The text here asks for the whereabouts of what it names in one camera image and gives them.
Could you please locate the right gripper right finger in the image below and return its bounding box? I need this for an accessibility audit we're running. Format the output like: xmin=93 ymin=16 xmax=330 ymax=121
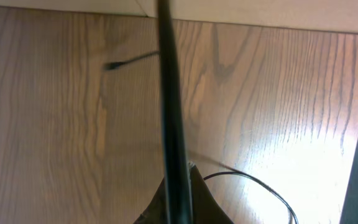
xmin=189 ymin=162 xmax=233 ymax=224

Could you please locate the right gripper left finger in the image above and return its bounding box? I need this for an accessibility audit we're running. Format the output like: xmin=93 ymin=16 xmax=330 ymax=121
xmin=134 ymin=179 xmax=168 ymax=224

